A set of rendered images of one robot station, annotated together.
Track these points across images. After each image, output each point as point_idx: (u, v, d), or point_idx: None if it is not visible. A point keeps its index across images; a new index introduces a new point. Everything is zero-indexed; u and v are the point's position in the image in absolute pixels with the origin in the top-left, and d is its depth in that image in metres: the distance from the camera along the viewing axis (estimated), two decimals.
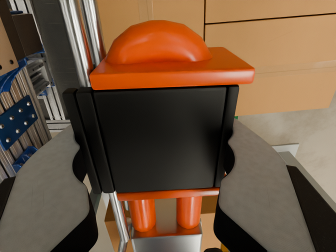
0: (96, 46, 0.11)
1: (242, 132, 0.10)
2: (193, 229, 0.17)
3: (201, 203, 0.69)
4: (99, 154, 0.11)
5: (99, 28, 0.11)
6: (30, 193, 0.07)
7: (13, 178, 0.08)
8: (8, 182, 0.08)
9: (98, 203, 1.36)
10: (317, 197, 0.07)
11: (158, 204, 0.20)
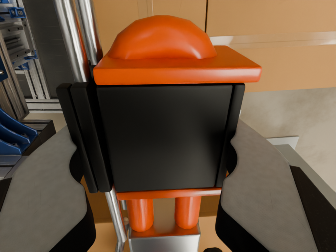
0: (91, 41, 0.11)
1: (245, 132, 0.10)
2: (191, 229, 0.17)
3: (217, 199, 0.43)
4: (95, 152, 0.11)
5: (94, 22, 0.11)
6: (27, 195, 0.07)
7: (9, 180, 0.08)
8: (4, 183, 0.07)
9: None
10: (321, 198, 0.07)
11: (155, 203, 0.19)
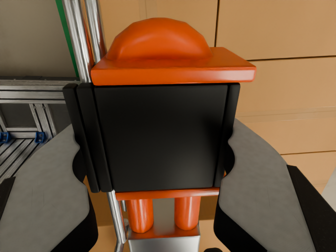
0: (97, 43, 0.11)
1: (242, 132, 0.10)
2: (191, 230, 0.17)
3: None
4: (98, 151, 0.11)
5: (100, 25, 0.11)
6: (30, 193, 0.07)
7: (13, 178, 0.08)
8: (8, 182, 0.08)
9: None
10: (317, 196, 0.07)
11: (155, 205, 0.19)
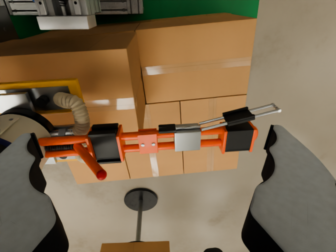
0: (254, 110, 0.53)
1: (287, 141, 0.10)
2: (200, 146, 0.55)
3: (139, 127, 0.85)
4: (241, 122, 0.50)
5: (257, 110, 0.53)
6: None
7: None
8: None
9: None
10: None
11: None
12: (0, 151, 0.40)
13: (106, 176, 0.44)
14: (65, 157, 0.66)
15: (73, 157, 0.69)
